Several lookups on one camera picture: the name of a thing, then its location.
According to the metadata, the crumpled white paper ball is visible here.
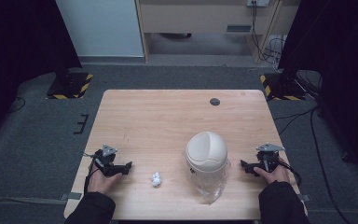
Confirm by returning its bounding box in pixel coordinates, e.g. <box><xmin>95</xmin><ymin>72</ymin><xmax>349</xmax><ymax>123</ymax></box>
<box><xmin>150</xmin><ymin>172</ymin><xmax>163</xmax><ymax>188</ymax></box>

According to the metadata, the white panel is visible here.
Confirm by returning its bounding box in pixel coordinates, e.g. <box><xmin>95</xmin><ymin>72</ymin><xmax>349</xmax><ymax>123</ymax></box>
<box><xmin>55</xmin><ymin>0</ymin><xmax>145</xmax><ymax>58</ymax></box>

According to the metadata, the light wooden desk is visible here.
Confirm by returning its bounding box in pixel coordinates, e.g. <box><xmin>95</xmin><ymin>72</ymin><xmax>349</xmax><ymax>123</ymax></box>
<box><xmin>135</xmin><ymin>0</ymin><xmax>302</xmax><ymax>64</ymax></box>

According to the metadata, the bundle of black wall cables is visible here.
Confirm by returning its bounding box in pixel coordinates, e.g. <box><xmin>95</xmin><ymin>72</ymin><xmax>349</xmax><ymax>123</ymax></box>
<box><xmin>251</xmin><ymin>1</ymin><xmax>288</xmax><ymax>71</ymax></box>

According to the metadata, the black floor cable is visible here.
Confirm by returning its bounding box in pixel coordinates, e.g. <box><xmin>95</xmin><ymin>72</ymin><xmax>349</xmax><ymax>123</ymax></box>
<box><xmin>273</xmin><ymin>105</ymin><xmax>352</xmax><ymax>224</ymax></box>
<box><xmin>7</xmin><ymin>96</ymin><xmax>26</xmax><ymax>115</ymax></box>

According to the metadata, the clear plastic bin bag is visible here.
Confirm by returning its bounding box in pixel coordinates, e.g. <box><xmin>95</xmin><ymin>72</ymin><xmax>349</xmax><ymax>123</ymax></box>
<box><xmin>187</xmin><ymin>160</ymin><xmax>232</xmax><ymax>205</ymax></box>

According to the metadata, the person's left hand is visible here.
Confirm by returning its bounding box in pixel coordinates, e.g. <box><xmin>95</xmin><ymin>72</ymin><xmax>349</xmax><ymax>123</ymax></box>
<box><xmin>87</xmin><ymin>169</ymin><xmax>123</xmax><ymax>195</ymax></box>

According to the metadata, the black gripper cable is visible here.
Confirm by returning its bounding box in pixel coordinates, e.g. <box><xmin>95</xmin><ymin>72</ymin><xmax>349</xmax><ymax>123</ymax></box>
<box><xmin>83</xmin><ymin>151</ymin><xmax>103</xmax><ymax>194</ymax></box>
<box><xmin>279</xmin><ymin>160</ymin><xmax>303</xmax><ymax>189</ymax></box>

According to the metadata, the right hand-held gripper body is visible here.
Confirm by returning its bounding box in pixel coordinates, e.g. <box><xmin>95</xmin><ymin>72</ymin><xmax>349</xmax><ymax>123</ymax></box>
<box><xmin>254</xmin><ymin>142</ymin><xmax>286</xmax><ymax>174</ymax></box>

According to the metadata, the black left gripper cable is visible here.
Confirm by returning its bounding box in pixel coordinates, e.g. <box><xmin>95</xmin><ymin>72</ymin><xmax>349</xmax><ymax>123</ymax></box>
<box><xmin>83</xmin><ymin>151</ymin><xmax>103</xmax><ymax>194</ymax></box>

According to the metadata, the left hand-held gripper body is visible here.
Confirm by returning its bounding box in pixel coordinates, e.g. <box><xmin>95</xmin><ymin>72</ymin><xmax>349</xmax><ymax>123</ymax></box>
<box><xmin>92</xmin><ymin>144</ymin><xmax>123</xmax><ymax>178</ymax></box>

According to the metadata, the person's right hand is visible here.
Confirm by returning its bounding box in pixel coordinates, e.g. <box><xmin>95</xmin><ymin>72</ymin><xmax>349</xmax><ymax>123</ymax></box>
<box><xmin>253</xmin><ymin>157</ymin><xmax>292</xmax><ymax>185</ymax></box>

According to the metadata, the white dome-lid trash bin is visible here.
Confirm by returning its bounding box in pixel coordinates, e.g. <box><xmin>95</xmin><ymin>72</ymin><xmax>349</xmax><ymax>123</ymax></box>
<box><xmin>185</xmin><ymin>131</ymin><xmax>229</xmax><ymax>174</ymax></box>

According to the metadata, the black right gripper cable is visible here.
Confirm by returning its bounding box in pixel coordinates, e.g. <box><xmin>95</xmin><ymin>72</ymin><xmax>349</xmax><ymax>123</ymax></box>
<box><xmin>279</xmin><ymin>160</ymin><xmax>303</xmax><ymax>189</ymax></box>

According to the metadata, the black curtain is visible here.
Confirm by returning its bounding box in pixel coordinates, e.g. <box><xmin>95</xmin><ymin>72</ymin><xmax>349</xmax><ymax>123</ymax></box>
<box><xmin>0</xmin><ymin>0</ymin><xmax>83</xmax><ymax>147</ymax></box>
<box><xmin>278</xmin><ymin>0</ymin><xmax>358</xmax><ymax>185</ymax></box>

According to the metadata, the black yellow-striped stand base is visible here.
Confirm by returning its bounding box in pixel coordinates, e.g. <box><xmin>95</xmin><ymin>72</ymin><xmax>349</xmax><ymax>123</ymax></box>
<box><xmin>259</xmin><ymin>72</ymin><xmax>308</xmax><ymax>102</ymax></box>
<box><xmin>46</xmin><ymin>72</ymin><xmax>94</xmax><ymax>100</ymax></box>

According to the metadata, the grey wall socket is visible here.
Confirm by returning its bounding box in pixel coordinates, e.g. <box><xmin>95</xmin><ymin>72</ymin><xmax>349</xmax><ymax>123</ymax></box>
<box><xmin>246</xmin><ymin>0</ymin><xmax>270</xmax><ymax>7</ymax></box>

